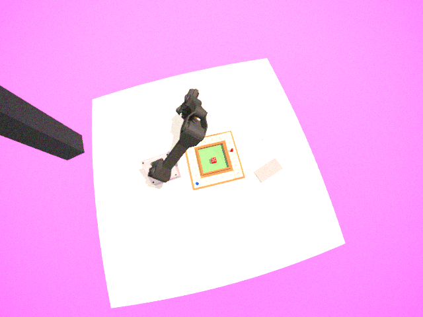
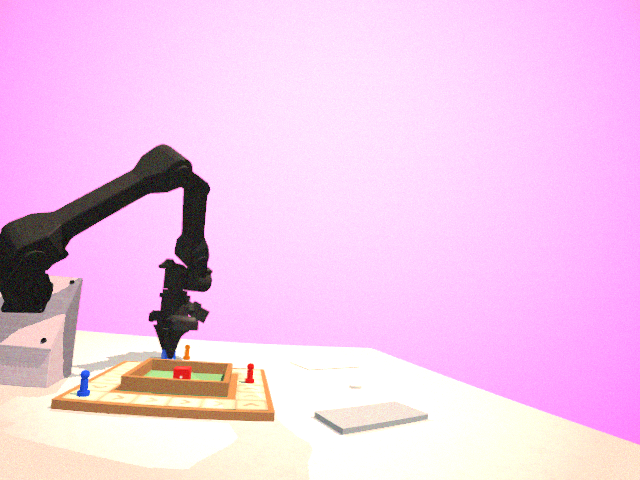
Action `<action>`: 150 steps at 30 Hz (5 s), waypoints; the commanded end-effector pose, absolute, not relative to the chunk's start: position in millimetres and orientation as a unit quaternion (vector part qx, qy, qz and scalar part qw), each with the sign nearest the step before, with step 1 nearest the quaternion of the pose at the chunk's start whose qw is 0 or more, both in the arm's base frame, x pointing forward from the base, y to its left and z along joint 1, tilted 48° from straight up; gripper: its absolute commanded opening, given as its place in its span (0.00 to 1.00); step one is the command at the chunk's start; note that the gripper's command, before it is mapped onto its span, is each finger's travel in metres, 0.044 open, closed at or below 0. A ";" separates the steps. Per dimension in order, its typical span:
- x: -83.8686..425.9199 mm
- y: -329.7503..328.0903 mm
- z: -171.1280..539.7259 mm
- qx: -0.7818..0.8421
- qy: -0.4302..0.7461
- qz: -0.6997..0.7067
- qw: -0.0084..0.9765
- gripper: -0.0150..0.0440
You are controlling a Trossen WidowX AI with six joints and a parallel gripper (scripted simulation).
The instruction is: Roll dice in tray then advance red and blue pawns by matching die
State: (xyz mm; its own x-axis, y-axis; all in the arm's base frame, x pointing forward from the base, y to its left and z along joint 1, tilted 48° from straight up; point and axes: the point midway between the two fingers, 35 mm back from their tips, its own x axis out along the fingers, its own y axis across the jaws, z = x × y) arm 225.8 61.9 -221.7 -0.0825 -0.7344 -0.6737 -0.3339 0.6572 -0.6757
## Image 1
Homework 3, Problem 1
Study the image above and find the beige flat rectangular slab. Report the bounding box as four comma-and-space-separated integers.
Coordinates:
254, 158, 282, 182

